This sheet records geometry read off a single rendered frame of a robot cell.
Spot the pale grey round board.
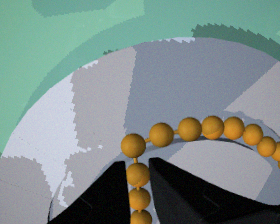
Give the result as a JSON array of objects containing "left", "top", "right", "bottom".
[{"left": 0, "top": 37, "right": 280, "bottom": 224}]

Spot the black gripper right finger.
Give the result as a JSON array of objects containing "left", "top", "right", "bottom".
[{"left": 149, "top": 157, "right": 280, "bottom": 224}]

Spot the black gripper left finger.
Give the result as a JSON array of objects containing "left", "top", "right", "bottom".
[{"left": 48, "top": 160, "right": 131, "bottom": 224}]

